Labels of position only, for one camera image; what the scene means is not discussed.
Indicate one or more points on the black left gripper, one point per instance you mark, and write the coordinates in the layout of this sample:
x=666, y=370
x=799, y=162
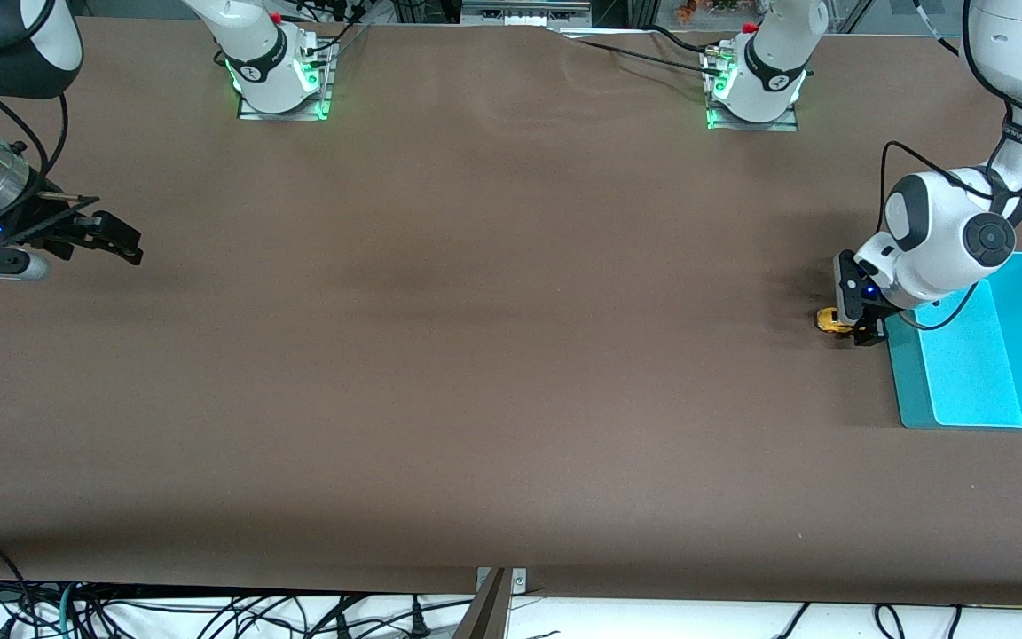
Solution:
x=870, y=331

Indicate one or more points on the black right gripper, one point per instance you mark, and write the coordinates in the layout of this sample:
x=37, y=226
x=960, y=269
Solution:
x=39, y=222

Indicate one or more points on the yellow toy beetle car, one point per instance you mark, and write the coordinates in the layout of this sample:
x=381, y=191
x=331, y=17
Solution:
x=830, y=321

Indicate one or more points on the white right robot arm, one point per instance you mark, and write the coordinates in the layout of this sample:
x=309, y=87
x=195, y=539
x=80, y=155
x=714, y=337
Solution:
x=263, y=62

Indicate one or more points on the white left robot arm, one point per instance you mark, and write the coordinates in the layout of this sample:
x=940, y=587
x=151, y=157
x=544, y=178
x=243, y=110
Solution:
x=928, y=240

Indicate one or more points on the teal plastic bin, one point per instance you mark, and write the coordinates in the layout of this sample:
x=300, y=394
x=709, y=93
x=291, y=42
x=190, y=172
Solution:
x=981, y=373

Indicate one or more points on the grey wedge-shaped bar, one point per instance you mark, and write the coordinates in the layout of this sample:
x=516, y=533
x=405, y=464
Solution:
x=486, y=612

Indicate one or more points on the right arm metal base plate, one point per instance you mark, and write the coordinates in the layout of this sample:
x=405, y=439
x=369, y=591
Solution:
x=285, y=114

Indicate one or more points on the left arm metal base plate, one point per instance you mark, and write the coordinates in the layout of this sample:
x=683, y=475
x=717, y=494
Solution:
x=755, y=126

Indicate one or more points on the small metal table bracket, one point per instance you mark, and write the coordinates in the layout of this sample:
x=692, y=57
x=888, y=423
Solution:
x=518, y=580

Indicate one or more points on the grey metal background rail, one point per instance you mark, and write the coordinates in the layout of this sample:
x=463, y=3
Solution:
x=524, y=12

